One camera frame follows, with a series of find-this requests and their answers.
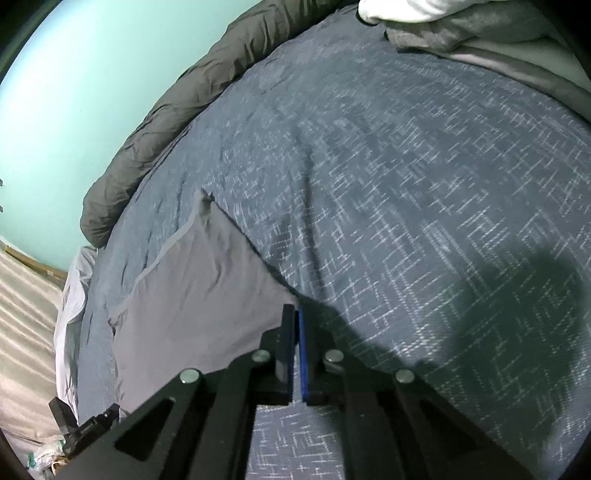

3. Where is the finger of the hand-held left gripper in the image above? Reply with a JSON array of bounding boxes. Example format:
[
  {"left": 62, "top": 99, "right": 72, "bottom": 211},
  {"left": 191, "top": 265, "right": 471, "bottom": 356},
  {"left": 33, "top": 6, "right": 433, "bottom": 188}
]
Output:
[{"left": 69, "top": 404, "right": 120, "bottom": 455}]

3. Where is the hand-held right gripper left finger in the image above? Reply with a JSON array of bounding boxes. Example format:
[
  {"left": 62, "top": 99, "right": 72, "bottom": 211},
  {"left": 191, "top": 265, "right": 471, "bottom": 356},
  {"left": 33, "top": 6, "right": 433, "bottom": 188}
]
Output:
[{"left": 55, "top": 304, "right": 296, "bottom": 480}]

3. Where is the dark grey rolled duvet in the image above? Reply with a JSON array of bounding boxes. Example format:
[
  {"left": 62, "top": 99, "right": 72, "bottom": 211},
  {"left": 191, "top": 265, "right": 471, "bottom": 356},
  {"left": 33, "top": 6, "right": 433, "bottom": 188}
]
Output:
[{"left": 79, "top": 0, "right": 361, "bottom": 250}]

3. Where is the stack of clothes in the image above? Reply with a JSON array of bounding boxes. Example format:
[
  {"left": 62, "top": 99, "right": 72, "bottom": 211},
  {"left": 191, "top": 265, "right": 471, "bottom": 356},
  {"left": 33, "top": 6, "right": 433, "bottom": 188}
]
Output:
[{"left": 357, "top": 0, "right": 589, "bottom": 114}]

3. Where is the blue patterned bed mattress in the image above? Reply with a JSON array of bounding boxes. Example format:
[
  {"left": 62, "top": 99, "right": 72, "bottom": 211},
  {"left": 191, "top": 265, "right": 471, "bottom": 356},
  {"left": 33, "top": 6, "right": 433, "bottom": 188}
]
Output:
[{"left": 76, "top": 4, "right": 591, "bottom": 480}]

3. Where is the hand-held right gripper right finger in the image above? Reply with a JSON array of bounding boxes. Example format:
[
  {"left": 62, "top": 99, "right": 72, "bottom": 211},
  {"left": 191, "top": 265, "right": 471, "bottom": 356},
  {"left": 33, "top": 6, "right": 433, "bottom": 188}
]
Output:
[{"left": 298, "top": 305, "right": 532, "bottom": 480}]

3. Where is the white plastic bag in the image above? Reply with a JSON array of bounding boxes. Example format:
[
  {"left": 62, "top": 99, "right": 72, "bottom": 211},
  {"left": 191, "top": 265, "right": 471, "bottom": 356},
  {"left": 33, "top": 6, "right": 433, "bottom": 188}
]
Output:
[{"left": 25, "top": 436, "right": 68, "bottom": 474}]

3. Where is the crumpled white sheet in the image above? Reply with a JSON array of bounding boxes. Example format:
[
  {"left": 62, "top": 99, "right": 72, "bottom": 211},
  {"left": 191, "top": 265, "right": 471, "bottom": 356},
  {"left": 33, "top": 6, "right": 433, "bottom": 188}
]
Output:
[{"left": 53, "top": 246, "right": 98, "bottom": 411}]

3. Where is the plain grey garment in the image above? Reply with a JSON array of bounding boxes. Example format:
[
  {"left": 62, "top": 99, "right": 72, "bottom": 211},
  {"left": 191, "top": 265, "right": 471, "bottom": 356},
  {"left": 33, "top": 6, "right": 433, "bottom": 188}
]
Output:
[{"left": 107, "top": 188, "right": 301, "bottom": 416}]

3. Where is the wooden baseboard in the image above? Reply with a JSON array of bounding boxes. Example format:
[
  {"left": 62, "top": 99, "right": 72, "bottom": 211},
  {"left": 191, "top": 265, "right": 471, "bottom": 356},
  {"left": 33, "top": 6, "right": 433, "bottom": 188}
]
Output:
[{"left": 4, "top": 247, "right": 69, "bottom": 282}]

